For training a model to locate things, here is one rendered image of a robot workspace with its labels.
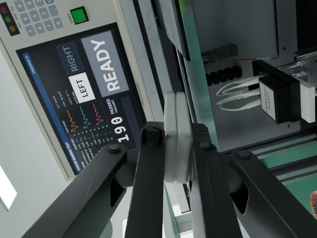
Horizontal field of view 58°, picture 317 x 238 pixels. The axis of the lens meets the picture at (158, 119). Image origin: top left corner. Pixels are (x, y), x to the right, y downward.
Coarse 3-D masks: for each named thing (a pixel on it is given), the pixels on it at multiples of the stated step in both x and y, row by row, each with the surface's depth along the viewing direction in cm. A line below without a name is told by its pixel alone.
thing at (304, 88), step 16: (256, 64) 55; (288, 64) 53; (272, 80) 47; (288, 80) 45; (272, 96) 46; (288, 96) 45; (304, 96) 44; (272, 112) 48; (288, 112) 46; (304, 112) 45
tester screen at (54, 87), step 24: (48, 48) 46; (48, 72) 48; (48, 96) 50; (72, 96) 50; (96, 96) 50; (120, 96) 51; (72, 120) 52; (96, 120) 52; (72, 144) 54; (96, 144) 54
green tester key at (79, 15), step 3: (78, 9) 44; (81, 9) 44; (72, 12) 44; (75, 12) 44; (78, 12) 44; (81, 12) 44; (75, 15) 44; (78, 15) 44; (81, 15) 44; (84, 15) 44; (75, 18) 44; (78, 18) 44; (81, 18) 44; (84, 18) 44; (75, 21) 44; (78, 21) 44; (81, 21) 44
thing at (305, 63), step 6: (312, 48) 54; (294, 54) 55; (300, 54) 53; (294, 60) 55; (300, 60) 53; (306, 60) 51; (312, 60) 51; (300, 66) 53; (306, 66) 52; (312, 66) 51; (294, 72) 57; (300, 72) 54; (306, 72) 52; (312, 72) 52; (300, 78) 55; (306, 78) 53; (312, 78) 52; (312, 84) 53
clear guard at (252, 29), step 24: (168, 0) 27; (192, 0) 23; (216, 0) 22; (240, 0) 20; (264, 0) 19; (168, 24) 33; (192, 24) 24; (216, 24) 22; (240, 24) 21; (264, 24) 20; (192, 48) 25; (216, 48) 24; (240, 48) 22; (264, 48) 21
